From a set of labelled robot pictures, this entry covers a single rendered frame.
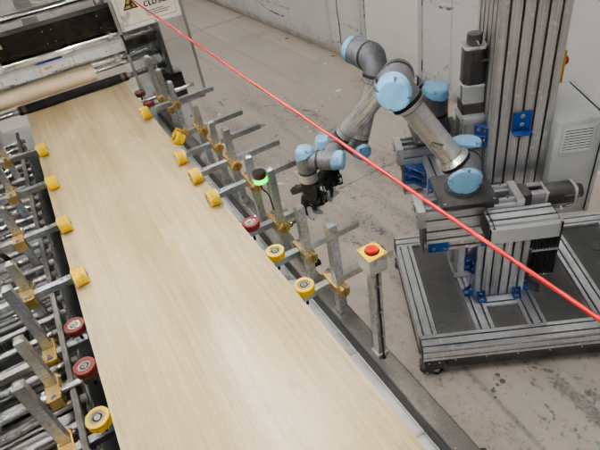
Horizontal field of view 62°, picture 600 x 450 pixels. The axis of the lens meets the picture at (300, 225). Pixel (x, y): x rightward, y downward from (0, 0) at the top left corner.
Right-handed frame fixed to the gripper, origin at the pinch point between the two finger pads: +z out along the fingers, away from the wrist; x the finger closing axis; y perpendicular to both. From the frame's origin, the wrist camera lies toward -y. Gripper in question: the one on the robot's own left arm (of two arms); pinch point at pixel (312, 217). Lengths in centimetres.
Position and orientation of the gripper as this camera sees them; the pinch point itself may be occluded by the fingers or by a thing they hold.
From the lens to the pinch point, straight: 218.1
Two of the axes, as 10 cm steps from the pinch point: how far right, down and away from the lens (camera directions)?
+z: 1.5, 7.7, 6.2
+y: 7.5, 3.2, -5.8
